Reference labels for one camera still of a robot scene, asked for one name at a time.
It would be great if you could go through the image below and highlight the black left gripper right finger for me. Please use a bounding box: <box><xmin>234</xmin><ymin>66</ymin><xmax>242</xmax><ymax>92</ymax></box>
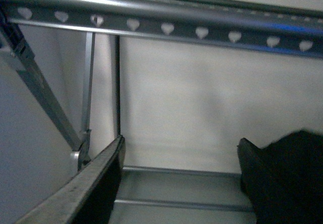
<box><xmin>237</xmin><ymin>130</ymin><xmax>322</xmax><ymax>223</ymax></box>

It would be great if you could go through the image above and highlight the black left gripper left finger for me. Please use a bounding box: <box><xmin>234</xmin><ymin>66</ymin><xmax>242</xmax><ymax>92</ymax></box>
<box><xmin>17</xmin><ymin>135</ymin><xmax>125</xmax><ymax>223</ymax></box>

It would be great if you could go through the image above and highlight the grey metal drying rack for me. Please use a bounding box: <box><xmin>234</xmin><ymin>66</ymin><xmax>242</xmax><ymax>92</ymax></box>
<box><xmin>0</xmin><ymin>0</ymin><xmax>323</xmax><ymax>212</ymax></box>

